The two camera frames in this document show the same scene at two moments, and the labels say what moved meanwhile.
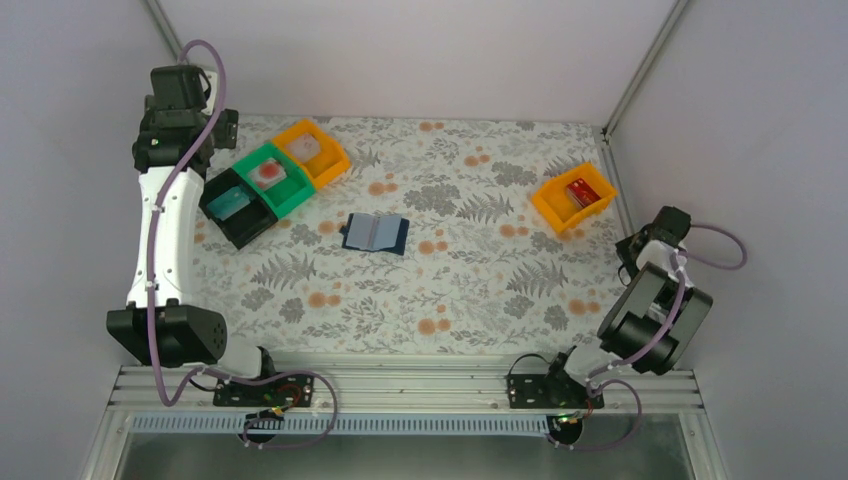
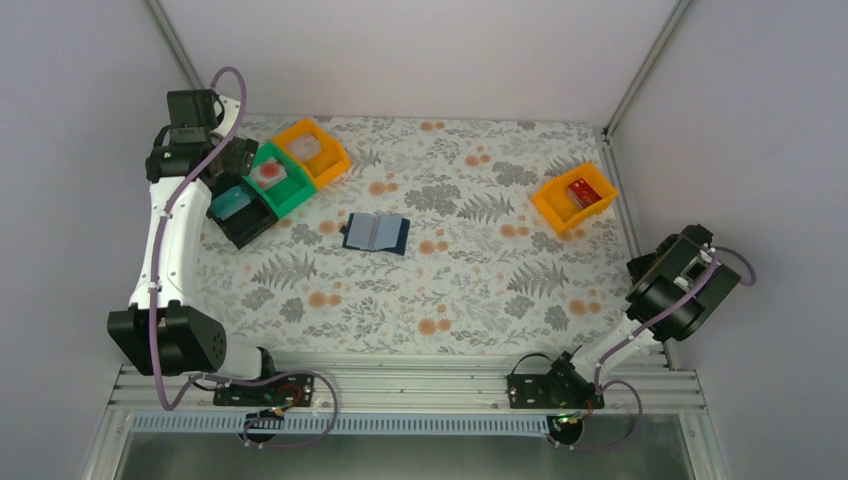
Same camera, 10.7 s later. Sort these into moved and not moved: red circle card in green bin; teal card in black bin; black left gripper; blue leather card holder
Moved: black left gripper
Not moved: teal card in black bin; red circle card in green bin; blue leather card holder
